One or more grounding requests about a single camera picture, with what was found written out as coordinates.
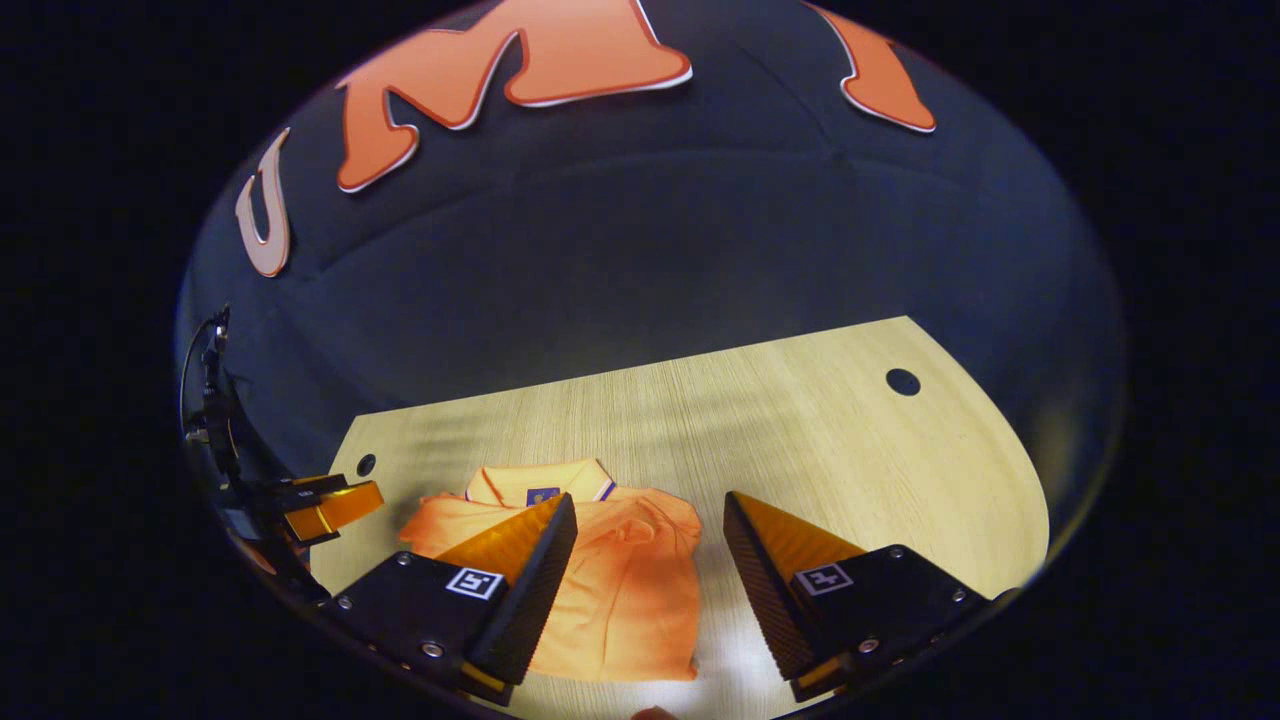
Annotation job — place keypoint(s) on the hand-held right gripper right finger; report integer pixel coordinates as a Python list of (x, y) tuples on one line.
[(760, 590)]

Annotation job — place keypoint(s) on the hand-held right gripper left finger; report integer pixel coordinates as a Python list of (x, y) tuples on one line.
[(545, 580)]

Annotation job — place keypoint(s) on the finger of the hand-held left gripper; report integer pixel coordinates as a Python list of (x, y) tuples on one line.
[(335, 508), (310, 485)]

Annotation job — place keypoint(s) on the orange polo T-shirt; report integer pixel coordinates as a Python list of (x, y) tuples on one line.
[(630, 590)]

